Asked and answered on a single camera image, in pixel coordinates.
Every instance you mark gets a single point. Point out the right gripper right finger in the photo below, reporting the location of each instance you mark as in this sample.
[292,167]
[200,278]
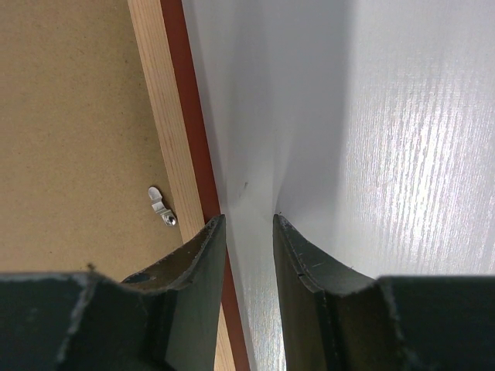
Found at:
[335,318]

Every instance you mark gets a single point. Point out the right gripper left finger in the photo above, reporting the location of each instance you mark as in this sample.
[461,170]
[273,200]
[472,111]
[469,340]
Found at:
[164,317]

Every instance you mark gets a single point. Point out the brown frame backing board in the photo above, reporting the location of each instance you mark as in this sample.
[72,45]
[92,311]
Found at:
[79,147]

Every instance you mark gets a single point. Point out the orange wooden picture frame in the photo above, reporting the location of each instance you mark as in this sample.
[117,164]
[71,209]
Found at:
[167,62]

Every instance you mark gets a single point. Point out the silver metal retaining clip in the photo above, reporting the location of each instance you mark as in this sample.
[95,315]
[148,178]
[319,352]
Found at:
[159,207]

